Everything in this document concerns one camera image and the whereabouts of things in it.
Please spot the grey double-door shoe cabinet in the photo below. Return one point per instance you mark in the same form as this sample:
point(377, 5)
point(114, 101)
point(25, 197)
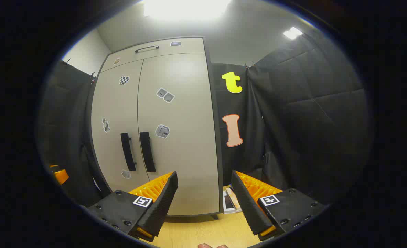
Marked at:
point(218, 155)

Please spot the small ceiling light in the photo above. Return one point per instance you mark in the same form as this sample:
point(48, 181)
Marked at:
point(292, 33)

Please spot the beige flat box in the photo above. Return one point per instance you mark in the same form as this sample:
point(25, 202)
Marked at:
point(235, 199)

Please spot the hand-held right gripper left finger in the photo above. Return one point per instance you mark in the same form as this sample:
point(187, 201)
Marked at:
point(162, 206)

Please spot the grey shoe cabinet door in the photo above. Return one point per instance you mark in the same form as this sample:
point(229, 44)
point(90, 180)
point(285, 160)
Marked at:
point(189, 103)
point(120, 110)

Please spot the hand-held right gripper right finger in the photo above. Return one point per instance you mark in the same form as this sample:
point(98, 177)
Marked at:
point(246, 203)

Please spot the large ceiling light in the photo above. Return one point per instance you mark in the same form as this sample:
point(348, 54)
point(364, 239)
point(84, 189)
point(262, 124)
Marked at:
point(186, 8)

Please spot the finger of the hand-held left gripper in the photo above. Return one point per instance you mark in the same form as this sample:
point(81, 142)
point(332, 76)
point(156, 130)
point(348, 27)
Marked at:
point(61, 175)

